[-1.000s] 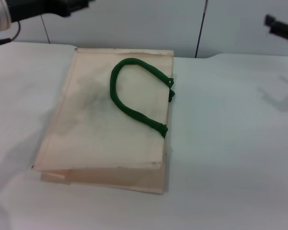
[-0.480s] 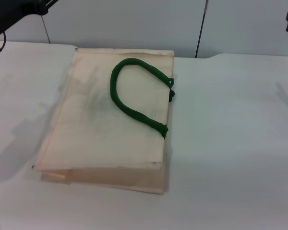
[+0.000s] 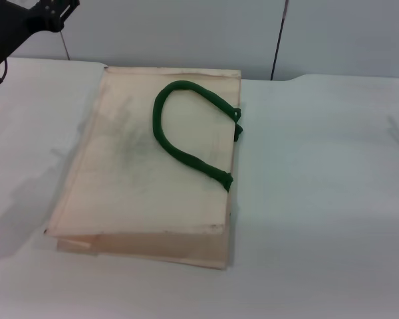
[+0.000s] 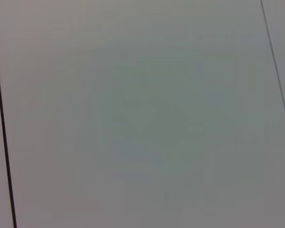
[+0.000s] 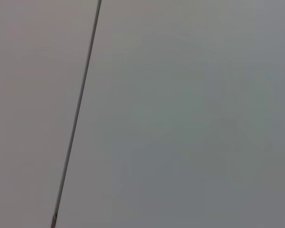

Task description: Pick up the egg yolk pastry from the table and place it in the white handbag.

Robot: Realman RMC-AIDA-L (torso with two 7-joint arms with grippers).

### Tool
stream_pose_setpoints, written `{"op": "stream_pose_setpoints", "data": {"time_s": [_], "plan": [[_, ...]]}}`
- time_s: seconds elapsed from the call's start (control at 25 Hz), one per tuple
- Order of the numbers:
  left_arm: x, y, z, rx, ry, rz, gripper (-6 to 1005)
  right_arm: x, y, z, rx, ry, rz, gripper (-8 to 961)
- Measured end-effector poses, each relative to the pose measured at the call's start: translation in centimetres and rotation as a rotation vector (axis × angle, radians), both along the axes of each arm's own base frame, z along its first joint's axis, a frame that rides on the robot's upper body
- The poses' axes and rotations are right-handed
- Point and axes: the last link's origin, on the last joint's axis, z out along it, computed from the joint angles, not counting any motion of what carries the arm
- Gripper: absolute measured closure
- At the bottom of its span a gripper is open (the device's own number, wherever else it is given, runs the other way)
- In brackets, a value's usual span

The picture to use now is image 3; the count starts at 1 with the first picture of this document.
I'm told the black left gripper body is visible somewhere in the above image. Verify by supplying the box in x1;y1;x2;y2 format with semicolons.
0;0;63;64

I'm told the cream handbag with green handle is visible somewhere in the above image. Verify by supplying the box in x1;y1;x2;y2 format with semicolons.
43;65;244;270

